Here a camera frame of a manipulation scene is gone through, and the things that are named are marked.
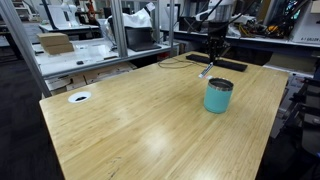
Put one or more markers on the aluminium frame post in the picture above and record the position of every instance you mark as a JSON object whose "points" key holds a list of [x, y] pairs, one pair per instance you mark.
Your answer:
{"points": [[156, 26], [119, 30], [171, 20], [23, 50]]}

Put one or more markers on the teal metal mug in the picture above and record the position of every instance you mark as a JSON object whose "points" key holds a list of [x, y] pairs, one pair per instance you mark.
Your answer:
{"points": [[216, 101]]}

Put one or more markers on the long background bench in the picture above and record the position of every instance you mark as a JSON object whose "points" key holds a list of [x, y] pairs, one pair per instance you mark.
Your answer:
{"points": [[283, 41]]}

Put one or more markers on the blue red white sticker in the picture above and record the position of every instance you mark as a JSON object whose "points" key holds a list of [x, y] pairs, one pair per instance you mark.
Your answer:
{"points": [[210, 77]]}

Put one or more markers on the white workbench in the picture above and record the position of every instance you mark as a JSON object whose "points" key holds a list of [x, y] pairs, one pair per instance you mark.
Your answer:
{"points": [[86, 53]]}

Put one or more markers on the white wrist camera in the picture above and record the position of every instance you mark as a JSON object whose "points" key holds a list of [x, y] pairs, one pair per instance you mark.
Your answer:
{"points": [[204, 15]]}

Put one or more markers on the brown cardboard box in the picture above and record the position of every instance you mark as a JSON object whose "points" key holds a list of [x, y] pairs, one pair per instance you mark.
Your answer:
{"points": [[53, 38], [60, 49]]}

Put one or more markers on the small black mouse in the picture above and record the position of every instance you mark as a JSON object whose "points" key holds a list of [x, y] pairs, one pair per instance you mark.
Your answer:
{"points": [[80, 62]]}

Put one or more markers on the white marker black cap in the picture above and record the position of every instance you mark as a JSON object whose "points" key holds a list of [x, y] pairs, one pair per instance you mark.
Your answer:
{"points": [[206, 70]]}

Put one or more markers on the white background equipment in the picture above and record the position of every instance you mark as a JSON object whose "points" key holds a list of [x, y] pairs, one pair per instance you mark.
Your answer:
{"points": [[61, 15]]}

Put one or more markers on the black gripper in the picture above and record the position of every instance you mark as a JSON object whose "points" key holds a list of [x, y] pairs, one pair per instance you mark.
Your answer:
{"points": [[218, 33]]}

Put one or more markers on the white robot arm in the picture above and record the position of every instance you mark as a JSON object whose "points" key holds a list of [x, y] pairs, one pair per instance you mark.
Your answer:
{"points": [[221, 10]]}

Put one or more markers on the black metal cart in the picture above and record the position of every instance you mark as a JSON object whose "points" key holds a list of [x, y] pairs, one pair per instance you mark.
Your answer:
{"points": [[306, 110]]}

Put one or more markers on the white table grommet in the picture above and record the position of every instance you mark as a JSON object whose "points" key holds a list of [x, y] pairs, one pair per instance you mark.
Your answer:
{"points": [[79, 96]]}

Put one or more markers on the white machine housing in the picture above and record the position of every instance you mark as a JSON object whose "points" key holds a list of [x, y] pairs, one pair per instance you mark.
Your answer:
{"points": [[306, 30]]}

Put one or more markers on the black computer keyboard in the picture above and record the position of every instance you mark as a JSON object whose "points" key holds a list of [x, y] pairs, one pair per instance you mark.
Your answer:
{"points": [[233, 65]]}

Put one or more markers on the white plastic bag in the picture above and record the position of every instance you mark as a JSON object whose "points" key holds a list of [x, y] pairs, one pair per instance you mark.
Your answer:
{"points": [[136, 18]]}

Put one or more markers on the flattened cardboard boxes pile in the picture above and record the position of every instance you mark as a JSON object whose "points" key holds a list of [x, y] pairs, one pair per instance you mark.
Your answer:
{"points": [[100, 73]]}

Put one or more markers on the black laptop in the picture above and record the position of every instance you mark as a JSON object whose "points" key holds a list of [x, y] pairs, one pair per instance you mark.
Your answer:
{"points": [[140, 38]]}

